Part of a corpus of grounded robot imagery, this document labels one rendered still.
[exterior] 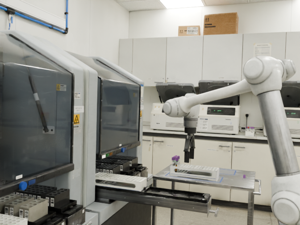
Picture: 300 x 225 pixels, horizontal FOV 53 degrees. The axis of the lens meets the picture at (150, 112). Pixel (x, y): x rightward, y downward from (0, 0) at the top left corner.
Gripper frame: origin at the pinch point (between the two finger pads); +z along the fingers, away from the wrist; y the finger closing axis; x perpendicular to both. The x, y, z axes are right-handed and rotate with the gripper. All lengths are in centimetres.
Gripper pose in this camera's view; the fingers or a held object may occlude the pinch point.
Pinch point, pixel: (189, 158)
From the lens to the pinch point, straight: 193.8
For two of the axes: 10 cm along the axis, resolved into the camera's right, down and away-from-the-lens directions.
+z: -0.3, 10.0, 0.4
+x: -9.3, -0.4, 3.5
